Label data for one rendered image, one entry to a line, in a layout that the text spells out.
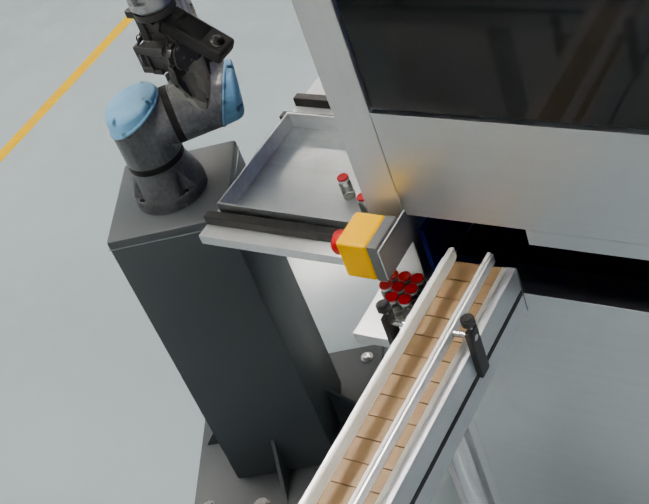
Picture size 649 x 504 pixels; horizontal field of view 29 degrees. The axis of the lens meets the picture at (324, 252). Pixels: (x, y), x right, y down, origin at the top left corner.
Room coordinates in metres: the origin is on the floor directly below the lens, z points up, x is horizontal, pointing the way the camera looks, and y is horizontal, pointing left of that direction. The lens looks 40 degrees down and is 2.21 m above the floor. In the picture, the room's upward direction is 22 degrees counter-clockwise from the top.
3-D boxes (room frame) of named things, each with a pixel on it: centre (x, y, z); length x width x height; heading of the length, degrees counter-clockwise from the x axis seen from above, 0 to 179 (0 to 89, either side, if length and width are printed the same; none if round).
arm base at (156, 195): (2.08, 0.24, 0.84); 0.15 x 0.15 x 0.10
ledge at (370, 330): (1.40, -0.09, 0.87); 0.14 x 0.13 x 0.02; 47
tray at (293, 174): (1.78, -0.07, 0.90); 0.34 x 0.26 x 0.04; 46
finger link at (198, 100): (1.84, 0.12, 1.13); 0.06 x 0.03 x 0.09; 47
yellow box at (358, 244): (1.44, -0.07, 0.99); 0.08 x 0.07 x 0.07; 47
